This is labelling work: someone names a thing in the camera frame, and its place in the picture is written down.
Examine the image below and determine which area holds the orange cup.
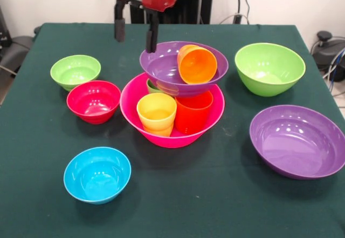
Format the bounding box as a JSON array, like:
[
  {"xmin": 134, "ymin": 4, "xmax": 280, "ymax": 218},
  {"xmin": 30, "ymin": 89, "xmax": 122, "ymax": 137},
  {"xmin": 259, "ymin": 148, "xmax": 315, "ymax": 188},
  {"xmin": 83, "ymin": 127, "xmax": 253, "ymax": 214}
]
[{"xmin": 176, "ymin": 44, "xmax": 218, "ymax": 85}]

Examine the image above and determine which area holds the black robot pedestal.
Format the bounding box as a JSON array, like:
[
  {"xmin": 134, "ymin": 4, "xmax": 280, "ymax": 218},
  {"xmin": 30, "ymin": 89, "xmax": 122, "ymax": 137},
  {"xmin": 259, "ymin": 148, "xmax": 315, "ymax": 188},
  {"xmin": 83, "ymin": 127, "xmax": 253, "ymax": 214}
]
[{"xmin": 123, "ymin": 0, "xmax": 219, "ymax": 25}]

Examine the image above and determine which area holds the black hanging cable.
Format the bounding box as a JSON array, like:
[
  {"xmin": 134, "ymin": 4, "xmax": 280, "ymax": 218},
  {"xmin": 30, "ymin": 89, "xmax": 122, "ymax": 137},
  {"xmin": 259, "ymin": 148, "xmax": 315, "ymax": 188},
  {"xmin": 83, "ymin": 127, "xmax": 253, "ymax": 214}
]
[{"xmin": 219, "ymin": 0, "xmax": 251, "ymax": 25}]

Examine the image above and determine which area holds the green cup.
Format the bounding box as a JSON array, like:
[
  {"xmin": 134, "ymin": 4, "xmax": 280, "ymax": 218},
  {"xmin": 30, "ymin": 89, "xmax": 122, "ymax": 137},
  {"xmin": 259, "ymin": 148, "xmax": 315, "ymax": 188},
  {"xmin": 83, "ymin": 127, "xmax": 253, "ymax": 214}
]
[{"xmin": 146, "ymin": 78, "xmax": 162, "ymax": 94}]

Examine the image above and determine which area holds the small red bowl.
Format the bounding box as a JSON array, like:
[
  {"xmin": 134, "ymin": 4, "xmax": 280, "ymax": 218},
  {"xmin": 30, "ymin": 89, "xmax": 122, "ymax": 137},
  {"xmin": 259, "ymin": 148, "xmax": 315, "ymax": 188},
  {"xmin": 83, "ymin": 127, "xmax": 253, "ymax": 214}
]
[{"xmin": 66, "ymin": 80, "xmax": 121, "ymax": 125}]

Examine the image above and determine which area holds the purple bowl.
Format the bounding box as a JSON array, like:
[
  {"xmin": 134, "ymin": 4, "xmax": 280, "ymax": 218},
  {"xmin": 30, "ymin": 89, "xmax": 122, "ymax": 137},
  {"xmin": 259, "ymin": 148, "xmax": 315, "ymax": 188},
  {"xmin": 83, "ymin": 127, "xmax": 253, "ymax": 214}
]
[
  {"xmin": 249, "ymin": 104, "xmax": 345, "ymax": 180},
  {"xmin": 139, "ymin": 41, "xmax": 230, "ymax": 99}
]

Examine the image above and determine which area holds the large pink bowl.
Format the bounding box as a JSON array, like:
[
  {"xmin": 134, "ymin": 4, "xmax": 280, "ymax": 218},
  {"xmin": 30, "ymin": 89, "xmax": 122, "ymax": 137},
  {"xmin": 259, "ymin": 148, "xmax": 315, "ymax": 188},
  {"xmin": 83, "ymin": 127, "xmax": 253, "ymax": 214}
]
[{"xmin": 119, "ymin": 72, "xmax": 226, "ymax": 149}]

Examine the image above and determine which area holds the yellow cup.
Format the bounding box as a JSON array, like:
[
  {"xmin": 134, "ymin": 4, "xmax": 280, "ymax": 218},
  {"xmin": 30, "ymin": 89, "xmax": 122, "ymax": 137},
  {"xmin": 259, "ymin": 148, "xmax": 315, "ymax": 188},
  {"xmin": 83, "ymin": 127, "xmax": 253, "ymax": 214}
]
[{"xmin": 136, "ymin": 92, "xmax": 178, "ymax": 138}]

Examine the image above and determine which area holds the dark green tablecloth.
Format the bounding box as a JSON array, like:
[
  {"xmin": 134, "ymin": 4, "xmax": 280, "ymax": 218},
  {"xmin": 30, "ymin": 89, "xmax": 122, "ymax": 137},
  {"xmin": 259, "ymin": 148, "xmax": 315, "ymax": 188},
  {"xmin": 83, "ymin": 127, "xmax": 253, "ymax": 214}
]
[{"xmin": 0, "ymin": 22, "xmax": 345, "ymax": 238}]

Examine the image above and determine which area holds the blue bowl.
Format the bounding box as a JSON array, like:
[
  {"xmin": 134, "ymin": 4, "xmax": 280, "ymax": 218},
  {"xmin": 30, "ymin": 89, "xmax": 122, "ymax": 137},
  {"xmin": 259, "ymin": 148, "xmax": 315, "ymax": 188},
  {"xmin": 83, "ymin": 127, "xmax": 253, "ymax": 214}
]
[{"xmin": 63, "ymin": 146, "xmax": 132, "ymax": 206}]

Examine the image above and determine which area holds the red cup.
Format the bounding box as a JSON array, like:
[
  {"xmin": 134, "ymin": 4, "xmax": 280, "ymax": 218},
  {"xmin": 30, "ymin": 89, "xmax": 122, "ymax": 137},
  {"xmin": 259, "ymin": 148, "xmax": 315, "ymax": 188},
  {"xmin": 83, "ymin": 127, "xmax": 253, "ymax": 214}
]
[{"xmin": 174, "ymin": 90, "xmax": 214, "ymax": 135}]

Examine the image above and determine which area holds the black floor stand base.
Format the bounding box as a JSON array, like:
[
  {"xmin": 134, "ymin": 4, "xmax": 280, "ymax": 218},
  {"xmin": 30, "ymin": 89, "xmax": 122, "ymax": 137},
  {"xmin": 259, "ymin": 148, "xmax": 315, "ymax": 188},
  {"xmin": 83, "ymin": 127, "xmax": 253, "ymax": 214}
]
[
  {"xmin": 0, "ymin": 35, "xmax": 35, "ymax": 73},
  {"xmin": 310, "ymin": 30, "xmax": 345, "ymax": 70}
]

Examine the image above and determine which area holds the large green bowl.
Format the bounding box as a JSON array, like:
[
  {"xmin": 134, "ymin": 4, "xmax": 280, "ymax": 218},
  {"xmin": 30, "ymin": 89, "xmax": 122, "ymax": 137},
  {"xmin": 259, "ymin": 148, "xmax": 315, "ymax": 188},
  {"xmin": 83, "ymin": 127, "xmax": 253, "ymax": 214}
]
[{"xmin": 234, "ymin": 42, "xmax": 307, "ymax": 98}]

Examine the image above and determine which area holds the small green bowl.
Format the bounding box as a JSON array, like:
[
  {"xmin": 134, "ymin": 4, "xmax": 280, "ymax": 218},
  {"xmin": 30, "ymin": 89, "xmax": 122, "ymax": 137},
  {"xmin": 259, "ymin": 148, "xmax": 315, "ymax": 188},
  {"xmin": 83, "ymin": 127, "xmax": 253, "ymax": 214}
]
[{"xmin": 50, "ymin": 55, "xmax": 102, "ymax": 92}]

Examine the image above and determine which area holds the blue and white cable bundle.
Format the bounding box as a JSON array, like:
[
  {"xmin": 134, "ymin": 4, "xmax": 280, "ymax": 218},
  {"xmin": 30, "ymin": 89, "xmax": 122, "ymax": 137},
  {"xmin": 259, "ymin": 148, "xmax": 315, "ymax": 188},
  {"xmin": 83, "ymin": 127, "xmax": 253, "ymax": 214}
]
[{"xmin": 322, "ymin": 47, "xmax": 345, "ymax": 84}]

